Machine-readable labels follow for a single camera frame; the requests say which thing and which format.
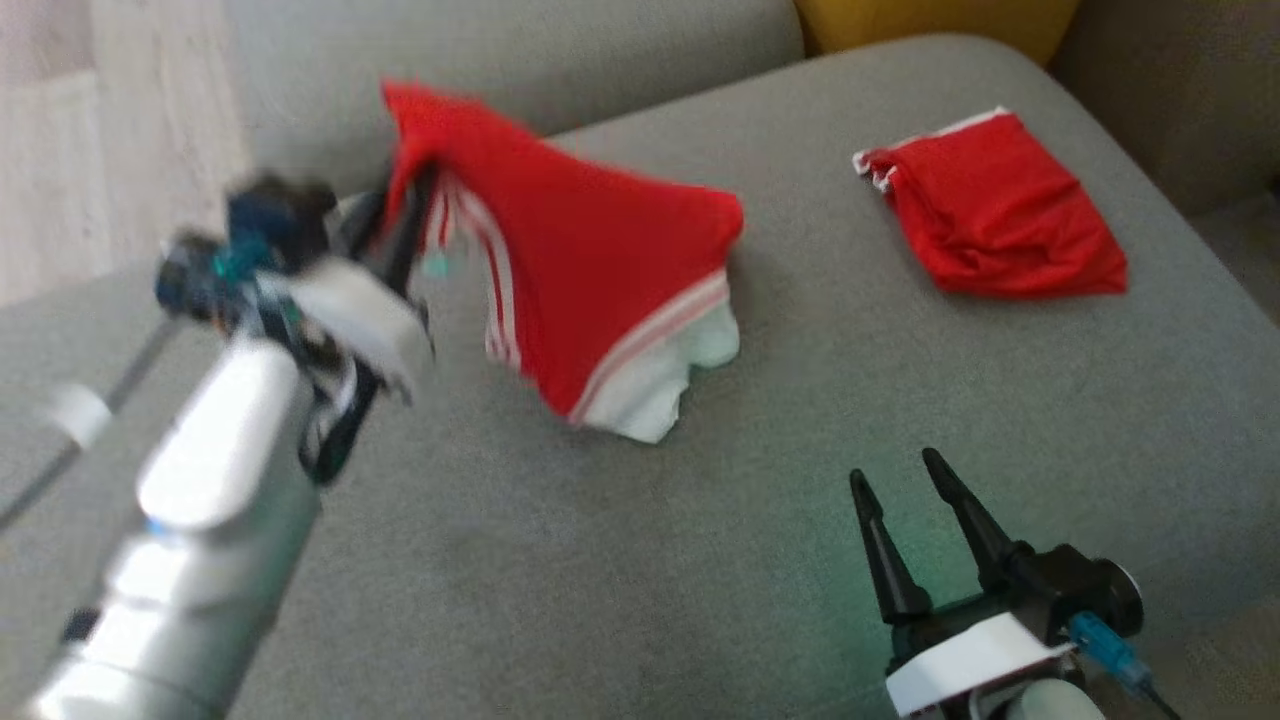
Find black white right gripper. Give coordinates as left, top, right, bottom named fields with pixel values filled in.
left=848, top=447, right=1147, bottom=720

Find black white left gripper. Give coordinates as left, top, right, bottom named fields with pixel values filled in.
left=155, top=168, right=439, bottom=403

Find red white basketball jersey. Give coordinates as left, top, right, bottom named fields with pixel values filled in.
left=380, top=80, right=747, bottom=446

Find red shorts with white stripe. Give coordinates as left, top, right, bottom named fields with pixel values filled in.
left=852, top=105, right=1131, bottom=301

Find grey sofa chaise cushion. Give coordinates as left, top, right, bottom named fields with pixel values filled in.
left=225, top=0, right=807, bottom=191

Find large grey sofa seat cushion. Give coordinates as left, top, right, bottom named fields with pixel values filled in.
left=0, top=35, right=1280, bottom=720

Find grey sofa backrest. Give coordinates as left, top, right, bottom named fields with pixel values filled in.
left=1048, top=0, right=1280, bottom=327

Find yellow cushion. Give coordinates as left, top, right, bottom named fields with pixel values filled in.
left=795, top=0, right=1083, bottom=67

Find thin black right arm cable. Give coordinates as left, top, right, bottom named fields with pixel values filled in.
left=1065, top=612, right=1187, bottom=720

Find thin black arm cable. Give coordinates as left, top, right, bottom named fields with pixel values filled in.
left=1065, top=612, right=1187, bottom=720
left=0, top=315, right=187, bottom=533

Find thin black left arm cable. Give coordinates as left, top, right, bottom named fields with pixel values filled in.
left=0, top=315, right=187, bottom=533

